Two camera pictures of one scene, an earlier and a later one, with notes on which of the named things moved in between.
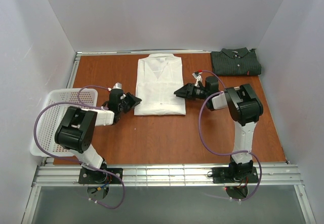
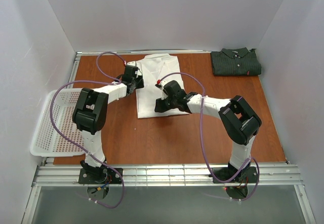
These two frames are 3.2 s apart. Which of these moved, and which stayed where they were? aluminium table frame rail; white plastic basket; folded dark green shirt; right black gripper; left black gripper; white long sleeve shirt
Moved: left black gripper; right black gripper
Stayed: aluminium table frame rail; white long sleeve shirt; white plastic basket; folded dark green shirt
